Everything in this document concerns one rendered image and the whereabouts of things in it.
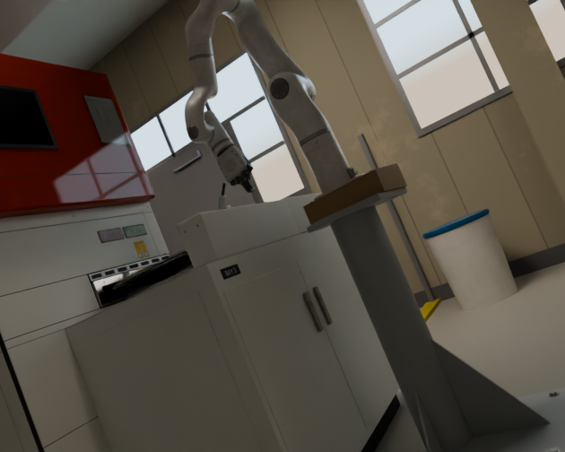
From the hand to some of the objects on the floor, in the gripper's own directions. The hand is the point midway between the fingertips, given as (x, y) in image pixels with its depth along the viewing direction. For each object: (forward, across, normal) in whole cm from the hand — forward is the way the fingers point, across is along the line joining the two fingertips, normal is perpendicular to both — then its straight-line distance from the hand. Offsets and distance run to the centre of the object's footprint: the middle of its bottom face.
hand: (248, 186), depth 178 cm
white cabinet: (+96, +47, -2) cm, 107 cm away
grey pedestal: (+110, -18, -4) cm, 112 cm away
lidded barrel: (+106, -4, -198) cm, 224 cm away
